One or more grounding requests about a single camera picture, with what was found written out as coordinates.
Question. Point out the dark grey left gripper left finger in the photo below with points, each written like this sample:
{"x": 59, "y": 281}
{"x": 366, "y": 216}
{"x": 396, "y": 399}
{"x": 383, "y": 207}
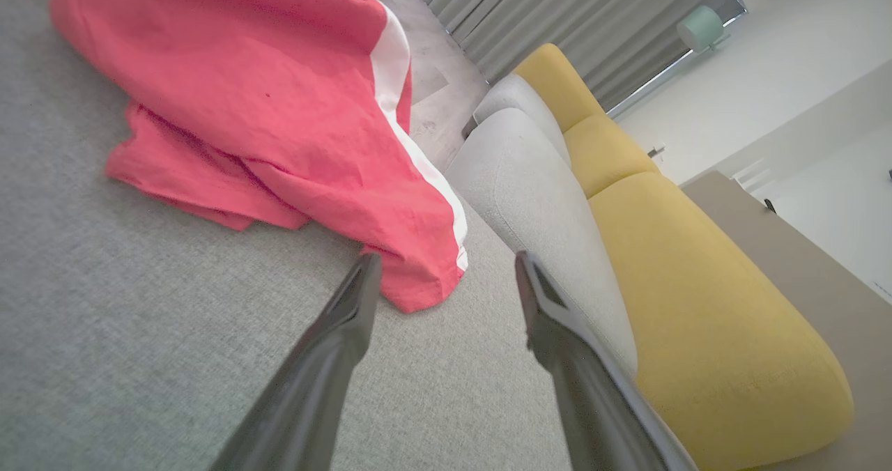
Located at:
{"x": 313, "y": 387}

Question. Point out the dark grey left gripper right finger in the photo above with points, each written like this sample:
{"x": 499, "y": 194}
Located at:
{"x": 592, "y": 401}

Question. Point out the red shirt with white trim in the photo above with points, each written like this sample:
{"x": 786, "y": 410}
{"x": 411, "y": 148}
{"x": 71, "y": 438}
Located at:
{"x": 279, "y": 109}

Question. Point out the yellow sofa back cushion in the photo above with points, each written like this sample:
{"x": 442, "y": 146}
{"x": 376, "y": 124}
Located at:
{"x": 697, "y": 318}
{"x": 606, "y": 154}

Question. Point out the grey sofa seat cushion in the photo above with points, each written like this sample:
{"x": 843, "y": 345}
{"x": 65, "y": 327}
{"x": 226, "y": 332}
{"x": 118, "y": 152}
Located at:
{"x": 529, "y": 199}
{"x": 519, "y": 98}

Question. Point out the grey and yellow sofa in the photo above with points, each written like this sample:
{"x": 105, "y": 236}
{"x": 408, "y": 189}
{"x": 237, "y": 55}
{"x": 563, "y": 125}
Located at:
{"x": 104, "y": 352}

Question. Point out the mint green lamp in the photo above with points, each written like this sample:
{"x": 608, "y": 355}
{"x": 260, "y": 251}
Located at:
{"x": 700, "y": 28}

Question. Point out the grey pleated curtain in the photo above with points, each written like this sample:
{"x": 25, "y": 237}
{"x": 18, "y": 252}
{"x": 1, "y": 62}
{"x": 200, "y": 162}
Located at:
{"x": 592, "y": 11}

